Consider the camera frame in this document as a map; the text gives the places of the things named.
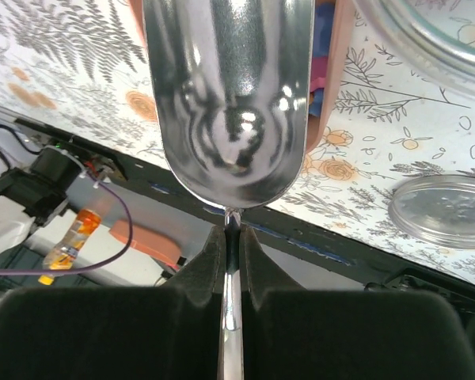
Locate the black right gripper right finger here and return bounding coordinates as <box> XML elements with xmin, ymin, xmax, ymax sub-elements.
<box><xmin>240</xmin><ymin>227</ymin><xmax>475</xmax><ymax>379</ymax></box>

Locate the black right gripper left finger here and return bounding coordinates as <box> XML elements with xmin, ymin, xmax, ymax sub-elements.
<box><xmin>0</xmin><ymin>227</ymin><xmax>226</xmax><ymax>379</ymax></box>

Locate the silver metal scoop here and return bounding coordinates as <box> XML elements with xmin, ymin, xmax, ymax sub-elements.
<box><xmin>142</xmin><ymin>1</ymin><xmax>315</xmax><ymax>379</ymax></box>

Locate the clear glass jar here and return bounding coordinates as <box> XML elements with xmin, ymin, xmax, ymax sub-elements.
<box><xmin>355</xmin><ymin>1</ymin><xmax>475</xmax><ymax>100</ymax></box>

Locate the orange plastic bottle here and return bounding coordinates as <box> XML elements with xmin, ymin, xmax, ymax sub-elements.
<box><xmin>43</xmin><ymin>209</ymin><xmax>101</xmax><ymax>271</ymax></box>

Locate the silver jar lid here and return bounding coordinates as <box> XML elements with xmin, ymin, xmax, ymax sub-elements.
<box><xmin>388</xmin><ymin>175</ymin><xmax>475</xmax><ymax>250</ymax></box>

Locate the pink oval candy box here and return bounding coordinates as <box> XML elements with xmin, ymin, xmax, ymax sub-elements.
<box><xmin>131</xmin><ymin>1</ymin><xmax>354</xmax><ymax>168</ymax></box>

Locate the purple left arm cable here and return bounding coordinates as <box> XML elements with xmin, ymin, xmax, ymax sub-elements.
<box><xmin>0</xmin><ymin>173</ymin><xmax>134</xmax><ymax>278</ymax></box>

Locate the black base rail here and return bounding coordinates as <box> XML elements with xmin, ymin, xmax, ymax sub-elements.
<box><xmin>0</xmin><ymin>104</ymin><xmax>475</xmax><ymax>310</ymax></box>

